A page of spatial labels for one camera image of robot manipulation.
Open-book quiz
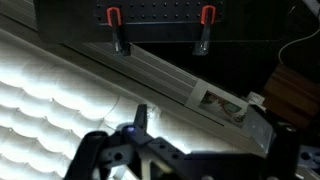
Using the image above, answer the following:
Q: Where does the thin white cable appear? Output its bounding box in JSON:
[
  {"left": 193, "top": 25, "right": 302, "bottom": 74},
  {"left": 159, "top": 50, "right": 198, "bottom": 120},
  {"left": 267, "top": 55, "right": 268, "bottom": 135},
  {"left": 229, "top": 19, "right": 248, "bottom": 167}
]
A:
[{"left": 278, "top": 26, "right": 320, "bottom": 64}]

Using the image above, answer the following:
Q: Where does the red and black clamp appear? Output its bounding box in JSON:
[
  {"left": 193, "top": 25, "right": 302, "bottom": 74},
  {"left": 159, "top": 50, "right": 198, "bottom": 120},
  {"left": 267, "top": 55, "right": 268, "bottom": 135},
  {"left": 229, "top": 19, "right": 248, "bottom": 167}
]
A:
[
  {"left": 105, "top": 6, "right": 131, "bottom": 57},
  {"left": 191, "top": 4, "right": 218, "bottom": 57}
]

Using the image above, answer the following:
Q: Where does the dark metal window frame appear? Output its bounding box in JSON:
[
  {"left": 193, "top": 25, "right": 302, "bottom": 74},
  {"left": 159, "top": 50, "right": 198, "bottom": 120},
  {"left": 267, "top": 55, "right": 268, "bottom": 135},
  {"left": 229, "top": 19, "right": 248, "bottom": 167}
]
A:
[{"left": 0, "top": 0, "right": 278, "bottom": 158}]

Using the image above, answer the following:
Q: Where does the brown wooden furniture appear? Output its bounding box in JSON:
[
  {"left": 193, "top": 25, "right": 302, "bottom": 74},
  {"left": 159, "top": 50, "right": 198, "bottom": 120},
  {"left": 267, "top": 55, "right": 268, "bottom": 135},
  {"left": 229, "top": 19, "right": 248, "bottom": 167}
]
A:
[{"left": 261, "top": 63, "right": 320, "bottom": 131}]

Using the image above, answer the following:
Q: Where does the white tufted cushion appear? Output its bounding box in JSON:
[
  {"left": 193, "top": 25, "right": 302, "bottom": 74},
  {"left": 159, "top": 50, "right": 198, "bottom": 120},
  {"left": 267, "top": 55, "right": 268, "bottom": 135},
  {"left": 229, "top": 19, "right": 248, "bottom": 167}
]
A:
[{"left": 0, "top": 28, "right": 241, "bottom": 180}]

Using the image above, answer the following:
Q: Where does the black perforated base board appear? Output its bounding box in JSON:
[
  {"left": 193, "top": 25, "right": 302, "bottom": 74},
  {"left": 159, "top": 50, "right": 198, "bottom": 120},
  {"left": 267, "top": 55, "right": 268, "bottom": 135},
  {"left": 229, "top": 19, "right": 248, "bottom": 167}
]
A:
[{"left": 33, "top": 0, "right": 288, "bottom": 44}]

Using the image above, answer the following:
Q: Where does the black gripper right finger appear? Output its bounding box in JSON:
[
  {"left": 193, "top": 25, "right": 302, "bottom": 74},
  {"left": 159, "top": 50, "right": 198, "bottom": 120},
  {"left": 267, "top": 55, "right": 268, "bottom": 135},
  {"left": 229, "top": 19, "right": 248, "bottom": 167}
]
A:
[{"left": 264, "top": 123, "right": 320, "bottom": 180}]

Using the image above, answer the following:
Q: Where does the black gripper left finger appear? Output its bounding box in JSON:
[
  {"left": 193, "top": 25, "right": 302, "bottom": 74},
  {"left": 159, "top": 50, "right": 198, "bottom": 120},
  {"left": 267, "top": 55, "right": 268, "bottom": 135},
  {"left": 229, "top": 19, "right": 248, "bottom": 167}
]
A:
[{"left": 64, "top": 103, "right": 151, "bottom": 180}]

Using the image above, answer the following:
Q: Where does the small white paper tag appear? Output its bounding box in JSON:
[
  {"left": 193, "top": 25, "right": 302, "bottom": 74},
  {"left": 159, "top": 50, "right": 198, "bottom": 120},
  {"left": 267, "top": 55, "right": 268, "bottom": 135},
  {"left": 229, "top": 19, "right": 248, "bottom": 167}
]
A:
[{"left": 246, "top": 91, "right": 266, "bottom": 105}]

